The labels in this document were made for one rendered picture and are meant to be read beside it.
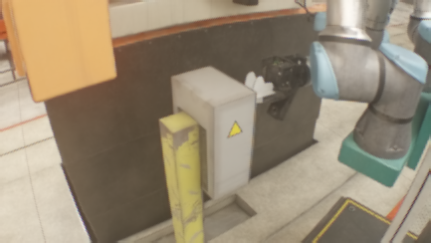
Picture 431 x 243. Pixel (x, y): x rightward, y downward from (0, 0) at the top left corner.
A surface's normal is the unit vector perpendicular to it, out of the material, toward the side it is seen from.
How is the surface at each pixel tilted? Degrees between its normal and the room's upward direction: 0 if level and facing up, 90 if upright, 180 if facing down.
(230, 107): 90
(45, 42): 90
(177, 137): 90
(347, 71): 70
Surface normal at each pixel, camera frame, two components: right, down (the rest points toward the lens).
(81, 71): 0.57, 0.44
